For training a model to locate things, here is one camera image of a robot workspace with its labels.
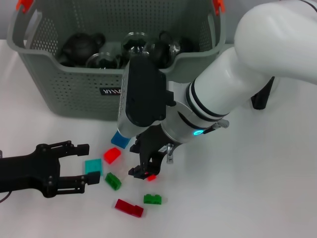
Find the left arm grey cable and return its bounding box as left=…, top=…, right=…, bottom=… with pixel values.
left=0, top=190, right=12, bottom=204

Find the orange bin handle clip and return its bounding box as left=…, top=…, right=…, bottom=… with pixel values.
left=15, top=0, right=34, bottom=13
left=212, top=0, right=226, bottom=16

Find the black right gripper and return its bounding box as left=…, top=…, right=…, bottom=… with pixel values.
left=128, top=124, right=179, bottom=180

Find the black clay teapot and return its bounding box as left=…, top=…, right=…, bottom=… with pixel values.
left=59, top=32, right=106, bottom=67

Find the green two-stud brick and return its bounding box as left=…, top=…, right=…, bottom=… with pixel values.
left=143, top=193, right=163, bottom=205

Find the teal building brick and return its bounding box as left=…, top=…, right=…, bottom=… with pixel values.
left=84, top=158, right=104, bottom=176

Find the glass pitcher with black handle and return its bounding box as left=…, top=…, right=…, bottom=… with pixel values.
left=250, top=76, right=275, bottom=110

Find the green building brick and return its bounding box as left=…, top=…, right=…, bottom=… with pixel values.
left=104, top=173, right=123, bottom=191

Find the grey-green perforated storage bin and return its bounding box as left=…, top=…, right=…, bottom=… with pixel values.
left=6, top=0, right=226, bottom=121

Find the dark red long brick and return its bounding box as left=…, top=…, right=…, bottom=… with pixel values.
left=114, top=198, right=144, bottom=218

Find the blue flat building brick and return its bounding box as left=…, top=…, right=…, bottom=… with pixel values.
left=110, top=130, right=131, bottom=149

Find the red sloped building brick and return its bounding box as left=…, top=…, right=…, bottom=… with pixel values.
left=103, top=146, right=122, bottom=164

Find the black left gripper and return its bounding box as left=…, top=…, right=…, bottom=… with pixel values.
left=0, top=140, right=102, bottom=198

